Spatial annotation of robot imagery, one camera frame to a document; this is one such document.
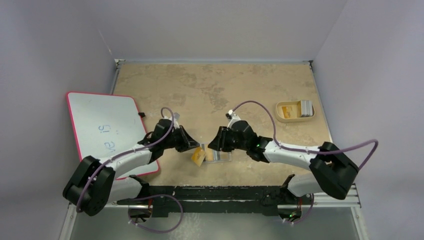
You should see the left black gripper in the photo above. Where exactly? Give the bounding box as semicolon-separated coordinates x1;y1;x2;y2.
162;125;199;153

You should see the beige leather card holder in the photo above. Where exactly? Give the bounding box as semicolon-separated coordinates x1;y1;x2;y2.
200;143;232;164

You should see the gold credit card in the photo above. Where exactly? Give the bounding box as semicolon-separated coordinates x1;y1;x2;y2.
205;148;215;163
191;147;206;167

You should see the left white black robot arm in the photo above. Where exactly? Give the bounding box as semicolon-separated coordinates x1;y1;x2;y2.
62;118;200;216

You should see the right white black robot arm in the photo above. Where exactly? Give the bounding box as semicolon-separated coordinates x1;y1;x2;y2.
208;120;359;204

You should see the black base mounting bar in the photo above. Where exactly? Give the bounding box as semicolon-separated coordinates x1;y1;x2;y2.
117;181;313;220

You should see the cream oval tray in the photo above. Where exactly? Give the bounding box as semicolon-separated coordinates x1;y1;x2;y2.
274;100;316;123

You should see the white pink-framed whiteboard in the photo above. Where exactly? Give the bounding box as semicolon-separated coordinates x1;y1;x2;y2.
66;92;147;159

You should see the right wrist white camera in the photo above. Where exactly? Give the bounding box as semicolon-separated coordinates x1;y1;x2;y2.
225;109;241;122

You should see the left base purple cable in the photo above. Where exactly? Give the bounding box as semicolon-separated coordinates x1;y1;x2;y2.
127;194;185;235

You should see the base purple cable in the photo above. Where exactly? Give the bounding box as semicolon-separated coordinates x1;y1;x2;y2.
127;194;185;235
281;193;316;226

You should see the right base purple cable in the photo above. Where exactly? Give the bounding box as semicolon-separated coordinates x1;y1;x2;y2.
281;193;316;226

